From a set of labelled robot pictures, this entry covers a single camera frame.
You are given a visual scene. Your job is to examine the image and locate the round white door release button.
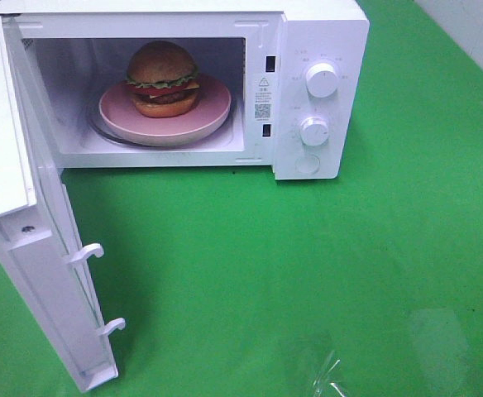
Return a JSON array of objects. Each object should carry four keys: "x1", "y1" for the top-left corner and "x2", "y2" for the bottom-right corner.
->
[{"x1": 295, "y1": 154, "x2": 320, "y2": 175}]

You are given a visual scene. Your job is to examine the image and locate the burger with lettuce and tomato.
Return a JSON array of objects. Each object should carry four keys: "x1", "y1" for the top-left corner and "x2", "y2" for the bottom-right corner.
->
[{"x1": 126, "y1": 41, "x2": 200, "y2": 118}]

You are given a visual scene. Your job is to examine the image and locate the pink round plate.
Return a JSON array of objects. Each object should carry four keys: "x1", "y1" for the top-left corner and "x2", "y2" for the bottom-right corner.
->
[{"x1": 98, "y1": 74, "x2": 232, "y2": 147}]

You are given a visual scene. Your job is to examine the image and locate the white microwave door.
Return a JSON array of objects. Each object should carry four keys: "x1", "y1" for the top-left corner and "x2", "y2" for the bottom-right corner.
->
[{"x1": 0, "y1": 17, "x2": 126, "y2": 392}]

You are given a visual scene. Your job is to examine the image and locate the lower white microwave knob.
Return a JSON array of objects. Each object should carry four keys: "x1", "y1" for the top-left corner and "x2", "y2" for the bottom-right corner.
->
[{"x1": 299, "y1": 117, "x2": 330, "y2": 146}]

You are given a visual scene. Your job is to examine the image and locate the white microwave knob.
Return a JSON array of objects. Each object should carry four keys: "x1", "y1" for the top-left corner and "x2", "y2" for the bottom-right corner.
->
[
  {"x1": 305, "y1": 61, "x2": 339, "y2": 98},
  {"x1": 299, "y1": 117, "x2": 330, "y2": 146}
]

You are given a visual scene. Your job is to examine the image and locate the warning label with QR code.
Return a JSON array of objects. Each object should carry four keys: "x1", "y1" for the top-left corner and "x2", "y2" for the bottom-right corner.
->
[{"x1": 251, "y1": 73, "x2": 276, "y2": 122}]

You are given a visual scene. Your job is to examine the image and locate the upper white microwave knob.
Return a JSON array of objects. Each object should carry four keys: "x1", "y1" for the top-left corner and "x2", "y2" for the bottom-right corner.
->
[{"x1": 305, "y1": 61, "x2": 339, "y2": 98}]

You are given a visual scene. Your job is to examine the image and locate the glass microwave turntable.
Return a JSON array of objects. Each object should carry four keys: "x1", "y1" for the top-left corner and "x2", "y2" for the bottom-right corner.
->
[{"x1": 89, "y1": 99, "x2": 244, "y2": 151}]

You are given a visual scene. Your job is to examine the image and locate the white microwave oven body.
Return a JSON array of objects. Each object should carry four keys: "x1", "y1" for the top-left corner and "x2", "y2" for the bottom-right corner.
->
[{"x1": 0, "y1": 1, "x2": 369, "y2": 179}]

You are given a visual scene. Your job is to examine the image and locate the clear tape strip on table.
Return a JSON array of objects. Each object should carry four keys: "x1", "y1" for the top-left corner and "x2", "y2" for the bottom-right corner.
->
[{"x1": 309, "y1": 351, "x2": 347, "y2": 397}]

